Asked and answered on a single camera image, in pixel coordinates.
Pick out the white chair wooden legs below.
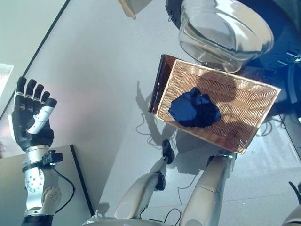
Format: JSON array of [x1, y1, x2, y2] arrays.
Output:
[[117, 0, 153, 20]]

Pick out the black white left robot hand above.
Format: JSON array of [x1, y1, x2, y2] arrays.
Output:
[[8, 76, 58, 153]]

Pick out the round glass washing machine door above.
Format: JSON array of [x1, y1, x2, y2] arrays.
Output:
[[164, 0, 301, 73]]

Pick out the navy blue garment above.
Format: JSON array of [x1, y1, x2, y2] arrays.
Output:
[[168, 87, 222, 128]]

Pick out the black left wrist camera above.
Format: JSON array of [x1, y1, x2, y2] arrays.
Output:
[[42, 150, 63, 165]]

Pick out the grey robot torso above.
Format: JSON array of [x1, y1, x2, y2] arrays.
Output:
[[82, 218, 165, 226]]

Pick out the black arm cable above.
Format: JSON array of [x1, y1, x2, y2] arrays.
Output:
[[288, 181, 301, 196], [55, 167, 76, 210]]

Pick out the right robot leg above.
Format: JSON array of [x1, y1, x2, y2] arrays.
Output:
[[178, 152, 237, 226]]

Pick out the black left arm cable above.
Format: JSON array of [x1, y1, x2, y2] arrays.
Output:
[[55, 167, 76, 210]]

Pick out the brown wicker laundry tray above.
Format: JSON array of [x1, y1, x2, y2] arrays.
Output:
[[155, 58, 282, 155]]

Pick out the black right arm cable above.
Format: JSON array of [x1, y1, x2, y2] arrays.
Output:
[[288, 181, 301, 196]]

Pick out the white framed wall window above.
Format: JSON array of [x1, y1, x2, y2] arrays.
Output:
[[0, 63, 15, 95]]

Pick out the thin grey floor cable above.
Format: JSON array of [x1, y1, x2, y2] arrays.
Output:
[[164, 174, 198, 222], [135, 113, 177, 148]]

